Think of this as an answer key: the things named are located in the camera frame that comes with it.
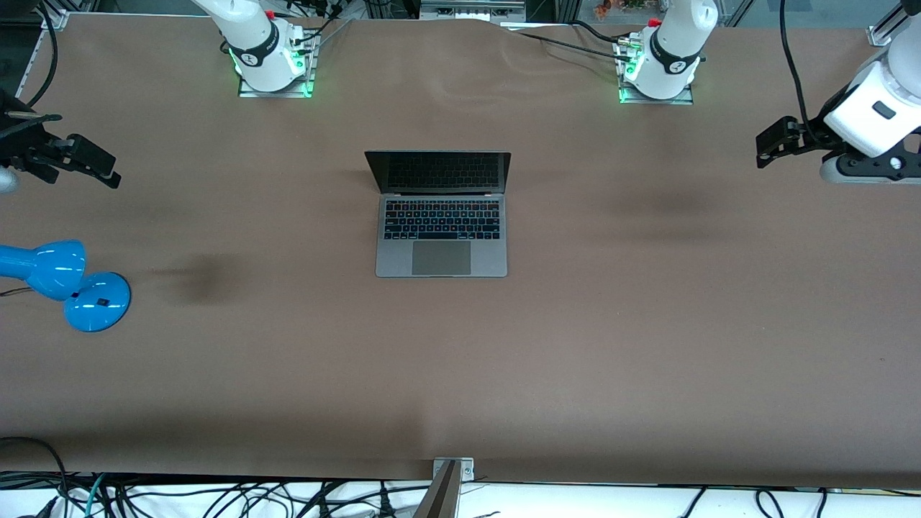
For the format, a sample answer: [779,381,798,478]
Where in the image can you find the grey metal box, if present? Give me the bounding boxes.
[420,0,527,21]

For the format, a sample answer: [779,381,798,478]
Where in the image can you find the teal cable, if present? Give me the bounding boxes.
[83,473,107,518]

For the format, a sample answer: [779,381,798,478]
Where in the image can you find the white sheet under cables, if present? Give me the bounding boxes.
[0,481,921,518]

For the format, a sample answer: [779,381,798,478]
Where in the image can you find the blue desk lamp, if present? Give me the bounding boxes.
[0,240,132,333]

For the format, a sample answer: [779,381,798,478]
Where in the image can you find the black cable on table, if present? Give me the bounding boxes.
[514,20,628,60]

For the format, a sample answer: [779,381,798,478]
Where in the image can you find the thick black looped cable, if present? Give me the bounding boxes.
[0,435,71,518]

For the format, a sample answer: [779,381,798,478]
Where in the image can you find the metal table edge bracket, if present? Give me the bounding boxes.
[414,456,476,518]

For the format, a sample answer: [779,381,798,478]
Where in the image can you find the grey laptop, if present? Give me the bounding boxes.
[364,150,512,278]

